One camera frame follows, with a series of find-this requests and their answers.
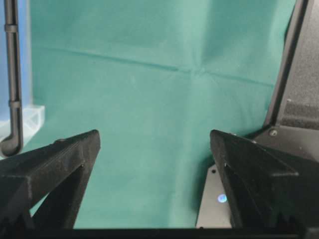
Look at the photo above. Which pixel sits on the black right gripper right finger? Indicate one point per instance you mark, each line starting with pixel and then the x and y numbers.
pixel 265 186

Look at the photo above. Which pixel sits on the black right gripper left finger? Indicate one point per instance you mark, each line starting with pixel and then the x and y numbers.
pixel 44 188

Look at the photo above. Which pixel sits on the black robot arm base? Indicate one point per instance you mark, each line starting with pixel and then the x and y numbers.
pixel 292 121

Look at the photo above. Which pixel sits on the clear plastic storage case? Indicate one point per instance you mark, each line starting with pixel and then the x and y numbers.
pixel 33 119

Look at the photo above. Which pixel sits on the blue mat inside case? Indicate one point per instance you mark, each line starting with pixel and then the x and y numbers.
pixel 25 55

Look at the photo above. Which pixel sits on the black case handle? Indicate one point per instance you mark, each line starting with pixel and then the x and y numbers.
pixel 13 144

